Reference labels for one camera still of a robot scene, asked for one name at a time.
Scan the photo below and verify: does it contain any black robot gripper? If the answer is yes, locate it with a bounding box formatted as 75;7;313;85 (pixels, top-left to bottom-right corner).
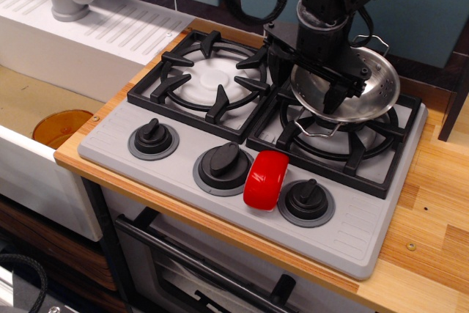
264;4;371;114

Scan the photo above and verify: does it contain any silver metal colander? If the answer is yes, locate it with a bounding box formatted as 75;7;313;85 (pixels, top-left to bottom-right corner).
290;47;400;139

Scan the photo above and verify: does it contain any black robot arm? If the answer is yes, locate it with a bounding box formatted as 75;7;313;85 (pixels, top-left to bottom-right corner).
265;0;374;114

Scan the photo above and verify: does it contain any black left burner grate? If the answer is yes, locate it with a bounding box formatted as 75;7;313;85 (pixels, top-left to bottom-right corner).
128;31;274;143

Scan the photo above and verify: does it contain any black burner grate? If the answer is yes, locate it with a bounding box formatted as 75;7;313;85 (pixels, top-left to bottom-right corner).
246;85;426;199
128;31;274;143

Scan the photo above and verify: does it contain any black right burner grate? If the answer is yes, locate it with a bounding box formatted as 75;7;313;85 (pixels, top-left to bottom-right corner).
246;85;426;199

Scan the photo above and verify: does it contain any red toy cheese wheel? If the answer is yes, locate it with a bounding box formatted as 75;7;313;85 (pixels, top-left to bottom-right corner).
243;150;289;211

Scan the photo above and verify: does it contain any grey toy stove top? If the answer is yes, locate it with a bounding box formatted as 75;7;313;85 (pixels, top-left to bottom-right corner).
76;28;429;280

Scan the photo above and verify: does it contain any black right stove knob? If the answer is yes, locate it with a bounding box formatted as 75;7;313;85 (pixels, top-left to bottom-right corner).
277;179;336;228

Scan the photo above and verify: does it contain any black stove knob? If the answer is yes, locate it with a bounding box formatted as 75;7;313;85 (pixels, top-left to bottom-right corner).
277;179;336;228
128;118;180;161
193;142;254;197

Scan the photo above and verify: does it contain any black middle stove knob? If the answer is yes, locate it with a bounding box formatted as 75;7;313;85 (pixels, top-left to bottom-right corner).
193;142;254;197

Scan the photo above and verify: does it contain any black left stove knob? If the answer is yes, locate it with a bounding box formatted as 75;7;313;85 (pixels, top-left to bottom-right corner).
128;118;180;161

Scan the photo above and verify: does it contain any toy oven door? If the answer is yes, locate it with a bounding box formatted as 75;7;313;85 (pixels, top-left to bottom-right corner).
114;206;367;313

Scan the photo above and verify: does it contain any white toy sink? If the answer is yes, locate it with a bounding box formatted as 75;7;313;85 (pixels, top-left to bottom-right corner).
1;0;193;242

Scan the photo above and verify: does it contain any orange plastic plate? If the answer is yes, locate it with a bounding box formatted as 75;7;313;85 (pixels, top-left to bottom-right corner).
32;109;93;150

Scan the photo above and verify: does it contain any black braided cable lower left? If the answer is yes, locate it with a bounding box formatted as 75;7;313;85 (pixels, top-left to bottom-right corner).
0;253;49;313

